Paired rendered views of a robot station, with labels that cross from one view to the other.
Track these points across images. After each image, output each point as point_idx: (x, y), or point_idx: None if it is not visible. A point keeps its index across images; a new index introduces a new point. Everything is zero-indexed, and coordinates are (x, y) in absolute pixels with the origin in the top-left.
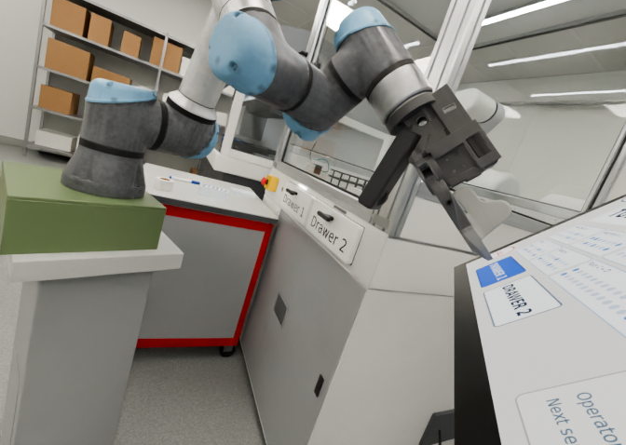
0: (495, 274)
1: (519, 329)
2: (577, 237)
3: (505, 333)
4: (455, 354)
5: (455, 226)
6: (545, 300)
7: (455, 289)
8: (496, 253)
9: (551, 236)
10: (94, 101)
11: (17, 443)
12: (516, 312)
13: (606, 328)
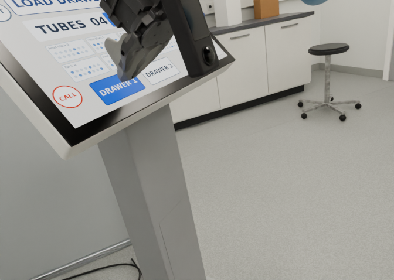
0: (125, 85)
1: (180, 65)
2: (85, 49)
3: (183, 68)
4: (195, 79)
5: (154, 58)
6: (162, 60)
7: (142, 107)
8: (64, 100)
9: (60, 61)
10: None
11: None
12: (170, 67)
13: (176, 50)
